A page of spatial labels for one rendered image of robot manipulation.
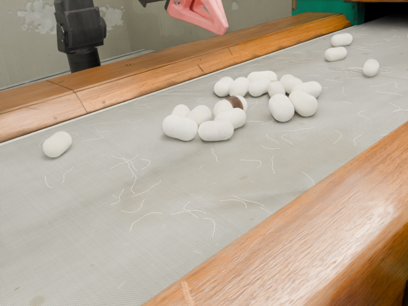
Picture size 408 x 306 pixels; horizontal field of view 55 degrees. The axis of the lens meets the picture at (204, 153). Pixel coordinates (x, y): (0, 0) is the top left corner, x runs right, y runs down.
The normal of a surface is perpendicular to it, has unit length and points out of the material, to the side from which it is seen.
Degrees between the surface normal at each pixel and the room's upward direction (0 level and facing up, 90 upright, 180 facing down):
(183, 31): 90
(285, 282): 0
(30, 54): 90
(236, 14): 90
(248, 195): 0
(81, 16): 86
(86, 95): 45
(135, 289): 0
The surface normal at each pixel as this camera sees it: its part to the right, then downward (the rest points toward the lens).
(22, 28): 0.72, 0.25
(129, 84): 0.40, -0.44
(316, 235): -0.09, -0.89
